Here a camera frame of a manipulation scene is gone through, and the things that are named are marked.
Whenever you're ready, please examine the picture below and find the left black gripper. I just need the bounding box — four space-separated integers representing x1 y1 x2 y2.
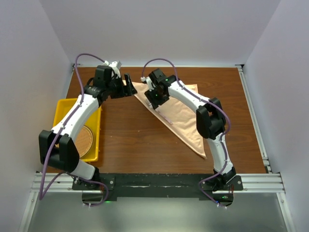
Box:
106 73 137 99

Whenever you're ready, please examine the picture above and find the peach cloth napkin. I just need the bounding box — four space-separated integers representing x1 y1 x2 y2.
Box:
133 82 207 159

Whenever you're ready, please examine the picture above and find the silver fork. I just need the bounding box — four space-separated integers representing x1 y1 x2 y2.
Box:
145 99 173 125

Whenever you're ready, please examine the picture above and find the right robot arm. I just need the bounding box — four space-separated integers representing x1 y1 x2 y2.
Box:
140 69 236 190

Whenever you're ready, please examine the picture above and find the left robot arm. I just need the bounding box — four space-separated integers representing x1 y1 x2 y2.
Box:
39 61 137 189

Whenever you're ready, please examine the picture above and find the round woven coaster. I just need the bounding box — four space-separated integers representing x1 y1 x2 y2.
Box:
75 126 94 158

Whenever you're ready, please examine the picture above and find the yellow plastic tray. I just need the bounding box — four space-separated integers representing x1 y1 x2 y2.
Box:
53 98 102 162

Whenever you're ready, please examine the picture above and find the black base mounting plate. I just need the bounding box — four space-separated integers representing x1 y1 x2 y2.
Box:
71 172 243 202

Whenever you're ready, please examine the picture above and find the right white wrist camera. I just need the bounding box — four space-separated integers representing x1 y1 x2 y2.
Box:
140 77 155 91

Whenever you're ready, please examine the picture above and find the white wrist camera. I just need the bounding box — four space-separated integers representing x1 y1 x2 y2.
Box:
103 61 122 77
140 77 155 91

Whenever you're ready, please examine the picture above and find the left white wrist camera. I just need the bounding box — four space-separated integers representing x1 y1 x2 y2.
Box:
103 61 122 77

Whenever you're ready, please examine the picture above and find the aluminium table frame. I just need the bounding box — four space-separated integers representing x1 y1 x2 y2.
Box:
20 67 293 232

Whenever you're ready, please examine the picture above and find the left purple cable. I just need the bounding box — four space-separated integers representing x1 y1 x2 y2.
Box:
38 53 111 208

